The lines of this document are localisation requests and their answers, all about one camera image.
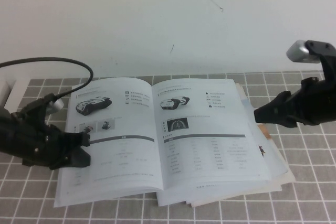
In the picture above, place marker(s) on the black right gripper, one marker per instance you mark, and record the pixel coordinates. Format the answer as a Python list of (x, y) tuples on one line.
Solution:
[(317, 103)]

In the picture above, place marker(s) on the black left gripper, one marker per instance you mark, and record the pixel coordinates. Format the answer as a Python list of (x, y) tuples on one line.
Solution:
[(39, 145)]

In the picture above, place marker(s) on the white product catalogue book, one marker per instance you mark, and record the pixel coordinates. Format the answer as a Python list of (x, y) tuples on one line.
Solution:
[(131, 150)]

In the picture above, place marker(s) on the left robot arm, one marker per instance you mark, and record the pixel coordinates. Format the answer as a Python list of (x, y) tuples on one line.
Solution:
[(6, 134)]

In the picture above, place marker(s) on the grey white-checked tablecloth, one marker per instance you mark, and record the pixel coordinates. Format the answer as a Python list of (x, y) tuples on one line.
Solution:
[(302, 169)]

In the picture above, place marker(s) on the white brochure with web address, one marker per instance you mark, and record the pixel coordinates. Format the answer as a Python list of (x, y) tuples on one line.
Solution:
[(178, 195)]

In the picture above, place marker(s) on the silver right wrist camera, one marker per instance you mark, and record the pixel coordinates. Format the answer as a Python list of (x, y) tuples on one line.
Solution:
[(298, 52)]

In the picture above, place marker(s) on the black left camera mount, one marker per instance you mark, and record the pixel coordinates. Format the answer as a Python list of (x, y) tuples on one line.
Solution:
[(36, 104)]

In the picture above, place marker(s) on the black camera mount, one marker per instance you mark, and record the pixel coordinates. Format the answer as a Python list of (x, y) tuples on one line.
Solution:
[(36, 104), (328, 58)]

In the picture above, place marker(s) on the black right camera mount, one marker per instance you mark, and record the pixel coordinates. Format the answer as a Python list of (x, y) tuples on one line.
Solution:
[(328, 58)]

